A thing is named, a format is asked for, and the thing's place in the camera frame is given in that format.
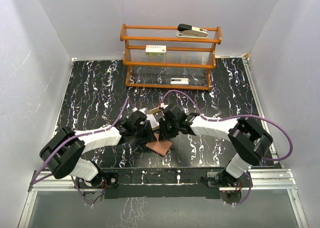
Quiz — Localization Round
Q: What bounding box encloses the pink leather card holder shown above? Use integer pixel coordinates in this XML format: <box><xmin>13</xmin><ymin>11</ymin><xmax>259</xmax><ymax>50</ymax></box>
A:
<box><xmin>145</xmin><ymin>133</ymin><xmax>172</xmax><ymax>156</ymax></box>

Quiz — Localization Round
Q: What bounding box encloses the beige wooden tray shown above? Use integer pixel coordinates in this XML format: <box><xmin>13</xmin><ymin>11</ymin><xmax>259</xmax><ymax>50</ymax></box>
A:
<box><xmin>147</xmin><ymin>107</ymin><xmax>163</xmax><ymax>117</ymax></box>

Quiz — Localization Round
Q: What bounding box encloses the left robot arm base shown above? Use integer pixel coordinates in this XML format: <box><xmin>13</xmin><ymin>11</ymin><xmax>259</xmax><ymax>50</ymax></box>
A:
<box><xmin>71</xmin><ymin>171</ymin><xmax>120</xmax><ymax>208</ymax></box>

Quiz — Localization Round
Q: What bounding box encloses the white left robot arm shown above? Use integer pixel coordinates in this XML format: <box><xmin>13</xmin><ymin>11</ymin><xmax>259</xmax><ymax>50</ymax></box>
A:
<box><xmin>39</xmin><ymin>108</ymin><xmax>157</xmax><ymax>187</ymax></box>

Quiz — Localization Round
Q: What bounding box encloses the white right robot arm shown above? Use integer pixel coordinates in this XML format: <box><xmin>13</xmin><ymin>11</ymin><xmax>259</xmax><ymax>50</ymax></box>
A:
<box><xmin>158</xmin><ymin>104</ymin><xmax>273</xmax><ymax>186</ymax></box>

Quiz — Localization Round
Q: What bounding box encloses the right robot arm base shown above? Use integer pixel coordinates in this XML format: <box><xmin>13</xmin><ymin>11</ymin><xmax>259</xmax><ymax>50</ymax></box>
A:
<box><xmin>200</xmin><ymin>171</ymin><xmax>252</xmax><ymax>192</ymax></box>

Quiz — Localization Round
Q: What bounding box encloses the stack of credit cards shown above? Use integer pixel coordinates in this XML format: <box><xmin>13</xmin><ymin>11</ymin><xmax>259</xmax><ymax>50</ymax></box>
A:
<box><xmin>147</xmin><ymin>112</ymin><xmax>163</xmax><ymax>131</ymax></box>

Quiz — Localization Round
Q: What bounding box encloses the small white stapler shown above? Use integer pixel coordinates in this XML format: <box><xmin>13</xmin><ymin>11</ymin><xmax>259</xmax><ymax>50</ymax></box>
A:
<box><xmin>170</xmin><ymin>78</ymin><xmax>189</xmax><ymax>86</ymax></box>

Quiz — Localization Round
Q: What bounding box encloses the orange wooden shelf rack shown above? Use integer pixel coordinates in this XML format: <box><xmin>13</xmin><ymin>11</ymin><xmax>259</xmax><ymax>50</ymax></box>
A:
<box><xmin>119</xmin><ymin>24</ymin><xmax>222</xmax><ymax>90</ymax></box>

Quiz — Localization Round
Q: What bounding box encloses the white staples box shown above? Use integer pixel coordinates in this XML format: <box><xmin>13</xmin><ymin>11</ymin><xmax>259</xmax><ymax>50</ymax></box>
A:
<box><xmin>145</xmin><ymin>45</ymin><xmax>167</xmax><ymax>57</ymax></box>

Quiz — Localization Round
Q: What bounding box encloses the black and white stapler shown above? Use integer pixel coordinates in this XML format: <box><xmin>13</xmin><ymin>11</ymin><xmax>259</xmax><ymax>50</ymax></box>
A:
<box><xmin>176</xmin><ymin>24</ymin><xmax>208</xmax><ymax>39</ymax></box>

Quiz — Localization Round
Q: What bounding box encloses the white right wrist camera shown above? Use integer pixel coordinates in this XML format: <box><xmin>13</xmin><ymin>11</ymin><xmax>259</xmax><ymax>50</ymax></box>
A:
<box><xmin>159</xmin><ymin>103</ymin><xmax>168</xmax><ymax>109</ymax></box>

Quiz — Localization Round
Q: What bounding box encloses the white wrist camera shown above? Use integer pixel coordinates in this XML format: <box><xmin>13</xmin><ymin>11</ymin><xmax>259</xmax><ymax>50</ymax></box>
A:
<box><xmin>159</xmin><ymin>103</ymin><xmax>168</xmax><ymax>109</ymax></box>
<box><xmin>132</xmin><ymin>108</ymin><xmax>148</xmax><ymax>114</ymax></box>

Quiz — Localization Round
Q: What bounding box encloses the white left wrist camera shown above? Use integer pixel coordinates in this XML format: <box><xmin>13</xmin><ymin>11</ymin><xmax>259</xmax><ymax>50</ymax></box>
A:
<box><xmin>132</xmin><ymin>108</ymin><xmax>148</xmax><ymax>114</ymax></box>

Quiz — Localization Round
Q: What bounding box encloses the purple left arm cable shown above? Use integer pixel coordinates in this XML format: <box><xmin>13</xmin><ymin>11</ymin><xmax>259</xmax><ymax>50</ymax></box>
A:
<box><xmin>30</xmin><ymin>97</ymin><xmax>137</xmax><ymax>186</ymax></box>

